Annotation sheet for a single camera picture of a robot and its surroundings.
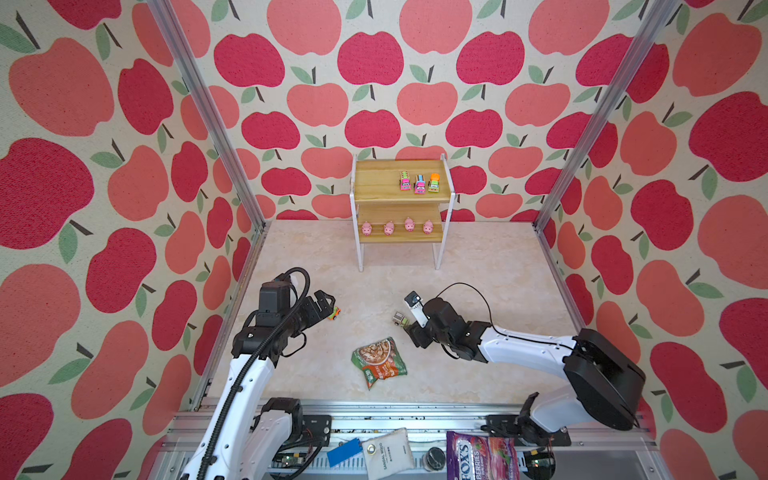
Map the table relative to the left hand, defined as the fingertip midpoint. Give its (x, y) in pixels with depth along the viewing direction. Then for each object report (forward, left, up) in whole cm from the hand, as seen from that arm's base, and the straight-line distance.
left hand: (328, 306), depth 78 cm
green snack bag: (-8, -13, -17) cm, 23 cm away
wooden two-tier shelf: (+25, -20, +15) cm, 35 cm away
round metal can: (-33, -25, -7) cm, 42 cm away
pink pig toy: (+27, -10, +2) cm, 29 cm away
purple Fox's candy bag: (-32, -35, -15) cm, 50 cm away
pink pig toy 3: (+31, -24, 0) cm, 39 cm away
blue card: (-30, -5, -15) cm, 34 cm away
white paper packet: (-31, -16, -16) cm, 38 cm away
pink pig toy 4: (+28, -30, +1) cm, 41 cm away
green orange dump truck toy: (+7, 0, -16) cm, 18 cm away
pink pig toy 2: (+29, -17, +1) cm, 33 cm away
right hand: (+2, -25, -10) cm, 27 cm away
